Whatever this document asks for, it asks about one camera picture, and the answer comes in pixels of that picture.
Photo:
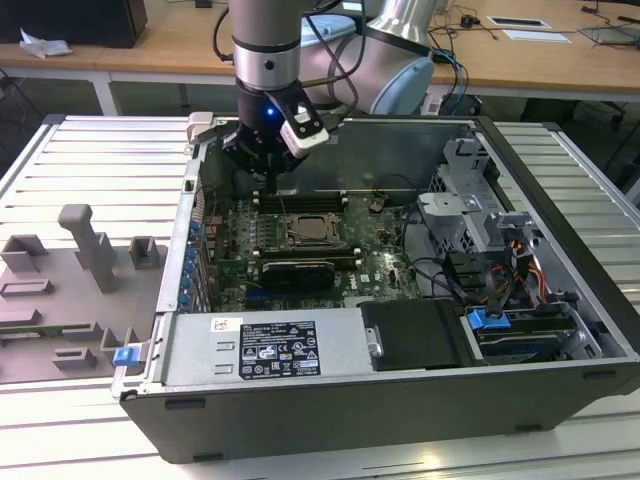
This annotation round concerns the grey parts rack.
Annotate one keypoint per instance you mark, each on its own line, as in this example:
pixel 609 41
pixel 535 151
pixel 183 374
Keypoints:
pixel 125 300

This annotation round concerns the blue expansion slot clip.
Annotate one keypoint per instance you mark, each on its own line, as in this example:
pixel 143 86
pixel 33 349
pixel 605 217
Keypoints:
pixel 185 300
pixel 187 286
pixel 194 229
pixel 189 273
pixel 190 260

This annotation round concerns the white power adapter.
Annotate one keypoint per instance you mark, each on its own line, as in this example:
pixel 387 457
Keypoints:
pixel 433 106

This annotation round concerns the crumpled white paper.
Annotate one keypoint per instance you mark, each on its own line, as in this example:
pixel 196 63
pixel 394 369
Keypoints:
pixel 45 45

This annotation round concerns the black plastic shroud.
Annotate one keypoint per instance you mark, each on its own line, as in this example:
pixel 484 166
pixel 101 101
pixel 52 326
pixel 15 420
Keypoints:
pixel 415 335

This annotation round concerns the black graphics card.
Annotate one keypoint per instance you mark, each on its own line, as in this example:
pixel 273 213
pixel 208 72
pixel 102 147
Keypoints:
pixel 297 277

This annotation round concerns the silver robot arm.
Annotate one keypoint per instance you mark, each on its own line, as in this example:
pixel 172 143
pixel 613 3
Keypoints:
pixel 265 30

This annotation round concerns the clear plastic tray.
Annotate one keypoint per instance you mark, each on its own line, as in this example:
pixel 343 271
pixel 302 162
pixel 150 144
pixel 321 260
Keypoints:
pixel 612 35

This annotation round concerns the green RAM stick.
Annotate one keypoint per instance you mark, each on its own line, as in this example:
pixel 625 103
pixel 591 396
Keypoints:
pixel 50 332

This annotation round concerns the silver power supply unit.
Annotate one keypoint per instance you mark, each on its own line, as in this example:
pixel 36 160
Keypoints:
pixel 200 350

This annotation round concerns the silver CPU chip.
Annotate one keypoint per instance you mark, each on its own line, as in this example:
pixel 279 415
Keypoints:
pixel 310 227

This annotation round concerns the hard disk in blue carrier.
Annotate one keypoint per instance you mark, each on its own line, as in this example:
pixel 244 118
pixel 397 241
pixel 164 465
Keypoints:
pixel 487 320

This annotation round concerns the blue expansion slot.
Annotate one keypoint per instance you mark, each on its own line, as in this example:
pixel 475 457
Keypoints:
pixel 256 296

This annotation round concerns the black RAM slot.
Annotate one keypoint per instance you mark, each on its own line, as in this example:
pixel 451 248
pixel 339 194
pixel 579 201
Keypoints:
pixel 310 194
pixel 310 203
pixel 305 249
pixel 305 253
pixel 310 208
pixel 305 256
pixel 310 198
pixel 345 260

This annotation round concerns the blue case latch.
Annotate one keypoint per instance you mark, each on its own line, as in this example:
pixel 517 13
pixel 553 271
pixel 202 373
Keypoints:
pixel 125 357

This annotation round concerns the black and grey PC case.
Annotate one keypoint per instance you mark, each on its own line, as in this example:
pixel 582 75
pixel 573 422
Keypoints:
pixel 350 415

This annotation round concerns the grey case latch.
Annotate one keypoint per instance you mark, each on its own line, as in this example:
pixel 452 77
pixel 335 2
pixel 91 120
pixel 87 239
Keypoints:
pixel 200 127

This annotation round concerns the wooden desk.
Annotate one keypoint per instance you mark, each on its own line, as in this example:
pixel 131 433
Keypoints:
pixel 175 45

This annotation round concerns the perforated metal drive cage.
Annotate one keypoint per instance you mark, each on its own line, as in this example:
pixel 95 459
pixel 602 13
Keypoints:
pixel 450 220

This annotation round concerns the round coin battery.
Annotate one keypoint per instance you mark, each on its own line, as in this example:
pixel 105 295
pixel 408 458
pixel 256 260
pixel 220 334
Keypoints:
pixel 379 204

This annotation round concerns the CPU socket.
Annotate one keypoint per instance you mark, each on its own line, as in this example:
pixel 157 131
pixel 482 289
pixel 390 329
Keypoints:
pixel 345 244

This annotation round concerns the black desktop computer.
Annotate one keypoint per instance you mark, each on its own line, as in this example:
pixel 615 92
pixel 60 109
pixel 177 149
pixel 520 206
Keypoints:
pixel 75 22

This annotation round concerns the green motherboard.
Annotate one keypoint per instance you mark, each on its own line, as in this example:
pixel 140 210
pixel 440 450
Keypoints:
pixel 380 270

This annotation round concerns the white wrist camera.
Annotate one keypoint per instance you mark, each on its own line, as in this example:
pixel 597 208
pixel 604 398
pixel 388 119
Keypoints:
pixel 305 132

